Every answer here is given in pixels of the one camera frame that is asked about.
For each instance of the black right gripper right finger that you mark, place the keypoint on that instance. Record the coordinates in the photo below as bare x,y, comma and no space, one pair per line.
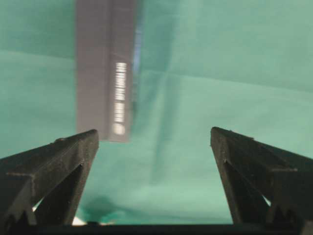
263,183

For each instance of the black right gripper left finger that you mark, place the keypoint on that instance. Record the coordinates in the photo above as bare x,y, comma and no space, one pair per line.
44,185

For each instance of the black D415 box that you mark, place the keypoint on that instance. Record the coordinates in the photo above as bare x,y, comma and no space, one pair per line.
104,54

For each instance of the green table cloth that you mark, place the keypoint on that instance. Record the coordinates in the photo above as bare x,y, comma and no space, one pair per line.
242,65

